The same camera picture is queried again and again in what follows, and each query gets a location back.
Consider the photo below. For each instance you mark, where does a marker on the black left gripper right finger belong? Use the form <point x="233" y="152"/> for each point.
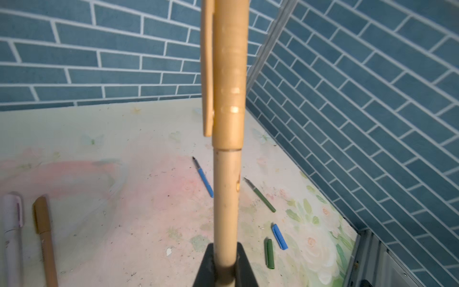
<point x="244" y="275"/>

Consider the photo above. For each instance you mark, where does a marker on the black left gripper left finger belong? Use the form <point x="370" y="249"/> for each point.
<point x="206" y="273"/>

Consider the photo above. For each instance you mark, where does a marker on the tan pen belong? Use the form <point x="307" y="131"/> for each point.
<point x="226" y="186"/>
<point x="48" y="259"/>

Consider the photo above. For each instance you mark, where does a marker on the tan pen cap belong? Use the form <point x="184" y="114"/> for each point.
<point x="41" y="215"/>
<point x="223" y="47"/>

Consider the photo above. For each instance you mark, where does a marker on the white pink pen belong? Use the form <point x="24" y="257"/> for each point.
<point x="13" y="258"/>

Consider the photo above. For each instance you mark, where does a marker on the pink pen cap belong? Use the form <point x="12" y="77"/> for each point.
<point x="12" y="212"/>

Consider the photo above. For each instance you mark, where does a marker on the green pen cap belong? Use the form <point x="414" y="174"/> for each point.
<point x="269" y="254"/>

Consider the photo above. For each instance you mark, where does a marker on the blue pen cap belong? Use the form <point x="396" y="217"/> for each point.
<point x="279" y="237"/>

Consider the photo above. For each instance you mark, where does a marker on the green pen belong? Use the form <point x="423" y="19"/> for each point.
<point x="260" y="195"/>

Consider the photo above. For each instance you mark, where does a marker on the blue pen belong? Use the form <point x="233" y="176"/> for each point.
<point x="203" y="177"/>

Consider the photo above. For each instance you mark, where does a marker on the metal frame rail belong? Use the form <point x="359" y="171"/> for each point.
<point x="324" y="95"/>

